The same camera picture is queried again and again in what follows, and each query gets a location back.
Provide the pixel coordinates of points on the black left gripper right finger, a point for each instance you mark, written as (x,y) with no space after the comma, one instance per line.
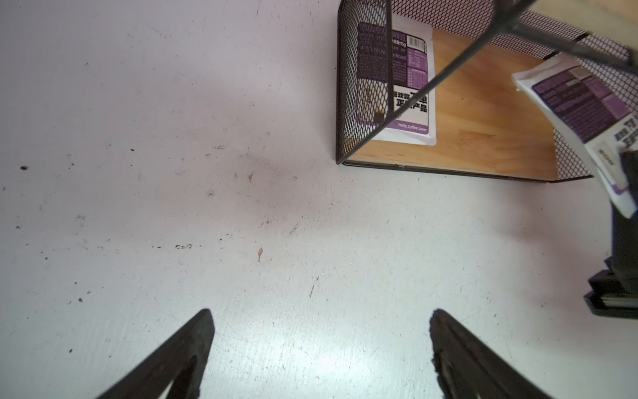
(467,368)

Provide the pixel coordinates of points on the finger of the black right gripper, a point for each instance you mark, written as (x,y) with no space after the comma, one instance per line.
(614,289)

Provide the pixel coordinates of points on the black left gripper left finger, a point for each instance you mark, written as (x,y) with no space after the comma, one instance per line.
(176,367)

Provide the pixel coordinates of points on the purple coffee bag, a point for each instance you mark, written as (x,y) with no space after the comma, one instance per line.
(413,67)
(593,120)

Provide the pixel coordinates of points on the black wire wooden shelf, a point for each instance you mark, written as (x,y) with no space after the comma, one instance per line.
(485,126)

